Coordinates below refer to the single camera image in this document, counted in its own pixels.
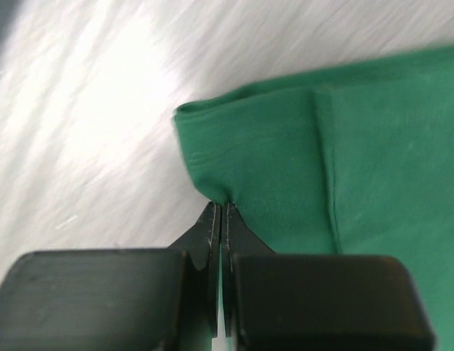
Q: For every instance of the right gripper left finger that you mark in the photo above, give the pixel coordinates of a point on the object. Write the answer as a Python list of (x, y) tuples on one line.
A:
[(116, 299)]

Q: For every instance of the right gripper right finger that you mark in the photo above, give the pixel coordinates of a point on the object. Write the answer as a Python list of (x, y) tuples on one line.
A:
[(275, 301)]

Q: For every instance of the green t shirt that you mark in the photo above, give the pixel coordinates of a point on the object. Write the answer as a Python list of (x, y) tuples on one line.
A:
[(356, 159)]

